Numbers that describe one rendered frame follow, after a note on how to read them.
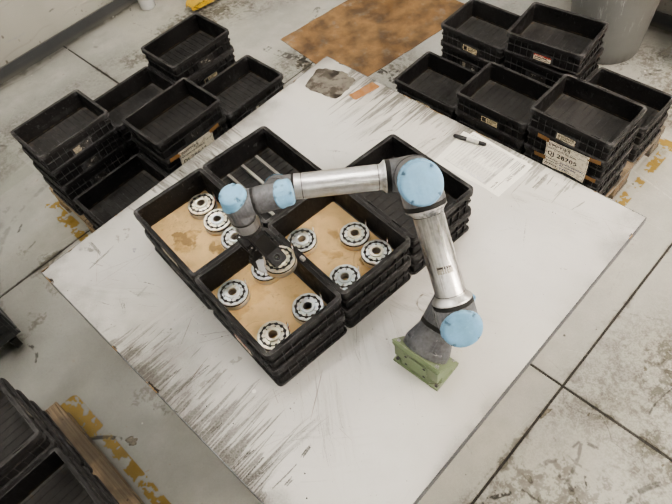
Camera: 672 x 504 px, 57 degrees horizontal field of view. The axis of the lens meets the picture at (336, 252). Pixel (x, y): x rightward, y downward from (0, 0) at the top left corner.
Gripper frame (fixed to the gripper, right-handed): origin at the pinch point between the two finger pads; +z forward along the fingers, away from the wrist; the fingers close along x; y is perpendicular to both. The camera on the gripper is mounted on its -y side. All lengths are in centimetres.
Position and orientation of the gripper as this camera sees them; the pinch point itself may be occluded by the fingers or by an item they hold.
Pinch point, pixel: (271, 266)
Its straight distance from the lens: 192.5
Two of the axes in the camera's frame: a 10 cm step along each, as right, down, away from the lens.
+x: -7.4, 6.3, -2.4
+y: -6.5, -5.6, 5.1
